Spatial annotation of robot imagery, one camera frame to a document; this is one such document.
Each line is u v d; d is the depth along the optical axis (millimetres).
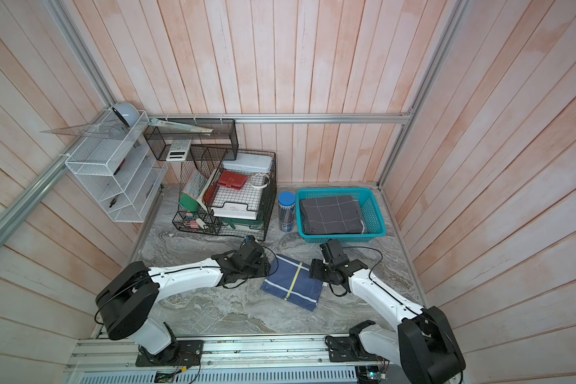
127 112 822
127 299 468
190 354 728
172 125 918
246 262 676
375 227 964
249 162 964
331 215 1000
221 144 1073
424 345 404
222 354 746
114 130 821
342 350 730
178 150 960
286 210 903
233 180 909
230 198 880
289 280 887
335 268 648
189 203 1029
